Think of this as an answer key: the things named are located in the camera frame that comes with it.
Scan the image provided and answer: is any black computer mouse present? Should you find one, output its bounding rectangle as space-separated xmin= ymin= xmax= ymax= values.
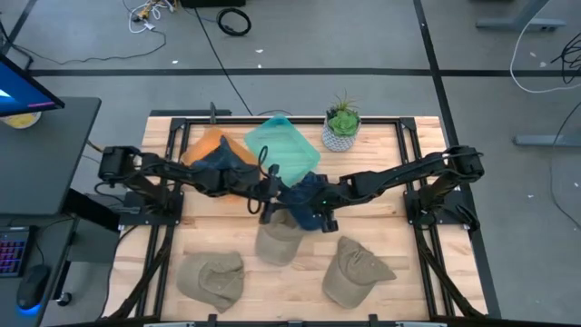
xmin=15 ymin=263 xmax=52 ymax=312

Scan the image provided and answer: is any computer monitor with blue screen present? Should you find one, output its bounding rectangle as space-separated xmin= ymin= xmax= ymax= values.
xmin=0 ymin=53 xmax=66 ymax=119

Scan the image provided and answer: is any black aluminium table frame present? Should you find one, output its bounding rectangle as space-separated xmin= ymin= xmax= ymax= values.
xmin=102 ymin=115 xmax=489 ymax=327

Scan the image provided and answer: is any coiled black cable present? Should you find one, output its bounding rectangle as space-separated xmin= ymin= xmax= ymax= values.
xmin=215 ymin=6 xmax=252 ymax=38

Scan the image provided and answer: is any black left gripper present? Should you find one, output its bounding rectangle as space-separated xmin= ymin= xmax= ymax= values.
xmin=257 ymin=178 xmax=294 ymax=226

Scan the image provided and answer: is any black box on floor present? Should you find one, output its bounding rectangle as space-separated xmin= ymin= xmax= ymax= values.
xmin=179 ymin=0 xmax=247 ymax=9

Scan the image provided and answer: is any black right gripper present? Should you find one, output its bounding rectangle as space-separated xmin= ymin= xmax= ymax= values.
xmin=309 ymin=177 xmax=351 ymax=233

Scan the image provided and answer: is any black cable bundle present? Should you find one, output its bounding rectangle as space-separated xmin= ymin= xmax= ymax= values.
xmin=549 ymin=30 xmax=581 ymax=85

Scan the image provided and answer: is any teal plastic bin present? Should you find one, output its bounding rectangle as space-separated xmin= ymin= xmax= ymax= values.
xmin=243 ymin=114 xmax=322 ymax=188

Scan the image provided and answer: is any dark blue baseball cap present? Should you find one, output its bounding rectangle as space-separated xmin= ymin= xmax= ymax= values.
xmin=193 ymin=134 xmax=259 ymax=183
xmin=275 ymin=171 xmax=338 ymax=233

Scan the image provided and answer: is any backlit keyboard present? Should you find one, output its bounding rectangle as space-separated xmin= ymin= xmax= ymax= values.
xmin=0 ymin=226 xmax=29 ymax=279

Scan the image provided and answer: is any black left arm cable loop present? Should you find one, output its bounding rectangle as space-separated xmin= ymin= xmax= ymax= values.
xmin=246 ymin=144 xmax=270 ymax=215

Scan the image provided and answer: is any long black floor cable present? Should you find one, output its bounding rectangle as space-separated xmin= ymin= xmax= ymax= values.
xmin=193 ymin=5 xmax=254 ymax=116

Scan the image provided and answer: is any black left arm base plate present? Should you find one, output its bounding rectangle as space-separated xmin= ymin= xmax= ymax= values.
xmin=118 ymin=190 xmax=185 ymax=227

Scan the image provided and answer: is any thin black floor cable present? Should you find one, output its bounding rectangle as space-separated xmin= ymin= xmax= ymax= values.
xmin=0 ymin=20 xmax=167 ymax=66

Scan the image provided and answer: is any black desk top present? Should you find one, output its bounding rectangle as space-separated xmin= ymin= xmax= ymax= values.
xmin=0 ymin=95 xmax=103 ymax=217

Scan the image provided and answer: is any succulent in patterned white pot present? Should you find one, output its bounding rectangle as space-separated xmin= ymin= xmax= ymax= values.
xmin=320 ymin=89 xmax=363 ymax=154

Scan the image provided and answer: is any grey desk foot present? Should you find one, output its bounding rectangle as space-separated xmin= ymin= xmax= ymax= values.
xmin=512 ymin=133 xmax=581 ymax=148
xmin=475 ymin=0 xmax=568 ymax=34

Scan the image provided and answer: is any khaki baseball cap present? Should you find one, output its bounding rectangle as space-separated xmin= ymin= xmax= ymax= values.
xmin=321 ymin=235 xmax=399 ymax=311
xmin=253 ymin=207 xmax=310 ymax=268
xmin=175 ymin=251 xmax=247 ymax=314

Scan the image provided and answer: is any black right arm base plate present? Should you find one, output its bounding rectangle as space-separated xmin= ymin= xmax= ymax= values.
xmin=403 ymin=187 xmax=474 ymax=227

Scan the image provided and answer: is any long white floor cable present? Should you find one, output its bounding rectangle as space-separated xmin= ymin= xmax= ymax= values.
xmin=508 ymin=0 xmax=581 ymax=94

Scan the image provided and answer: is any white cable bundle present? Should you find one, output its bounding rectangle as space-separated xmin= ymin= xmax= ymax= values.
xmin=127 ymin=0 xmax=176 ymax=35

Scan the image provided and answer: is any yellow round container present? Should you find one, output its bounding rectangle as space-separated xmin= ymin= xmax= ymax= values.
xmin=0 ymin=111 xmax=43 ymax=131

